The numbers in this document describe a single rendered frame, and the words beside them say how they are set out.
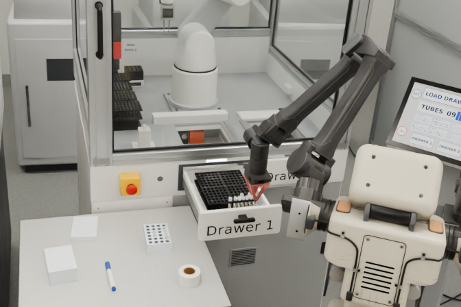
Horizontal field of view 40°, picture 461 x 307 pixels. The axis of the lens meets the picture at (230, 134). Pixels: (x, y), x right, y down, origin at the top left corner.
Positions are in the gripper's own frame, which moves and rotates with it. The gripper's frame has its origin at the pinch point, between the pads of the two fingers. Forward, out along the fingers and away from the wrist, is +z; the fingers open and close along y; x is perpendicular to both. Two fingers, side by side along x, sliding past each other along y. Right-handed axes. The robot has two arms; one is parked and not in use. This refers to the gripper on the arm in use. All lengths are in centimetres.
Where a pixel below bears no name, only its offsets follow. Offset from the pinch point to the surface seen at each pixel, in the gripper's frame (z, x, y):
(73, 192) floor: 102, 48, 178
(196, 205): 11.9, 15.2, 14.8
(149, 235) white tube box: 20.5, 32.1, 12.3
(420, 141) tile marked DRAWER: 0, -80, 28
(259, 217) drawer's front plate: 10.6, -3.7, 2.3
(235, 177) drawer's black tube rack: 10.0, -3.2, 28.9
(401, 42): 16, -174, 197
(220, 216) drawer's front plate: 8.6, 10.2, 2.5
